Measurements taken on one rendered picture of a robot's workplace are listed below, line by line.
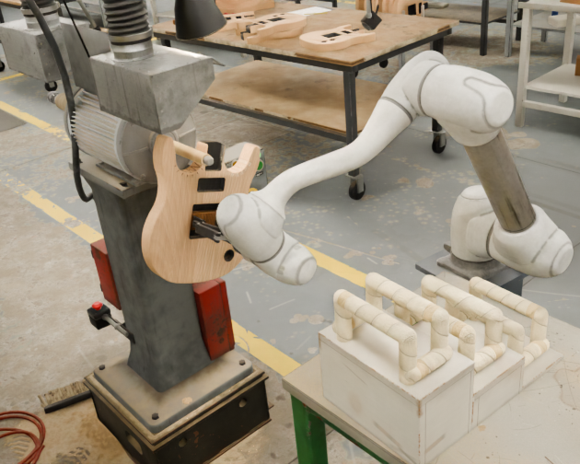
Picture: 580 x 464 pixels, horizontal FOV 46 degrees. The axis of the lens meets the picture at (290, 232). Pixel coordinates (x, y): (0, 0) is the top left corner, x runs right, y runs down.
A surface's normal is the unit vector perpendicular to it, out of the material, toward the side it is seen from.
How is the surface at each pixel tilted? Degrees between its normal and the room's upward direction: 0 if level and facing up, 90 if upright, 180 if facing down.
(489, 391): 90
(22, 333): 0
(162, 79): 90
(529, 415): 0
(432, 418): 90
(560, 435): 0
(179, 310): 90
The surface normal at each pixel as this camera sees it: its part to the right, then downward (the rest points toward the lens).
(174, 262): 0.67, 0.29
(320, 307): -0.09, -0.87
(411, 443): -0.78, 0.36
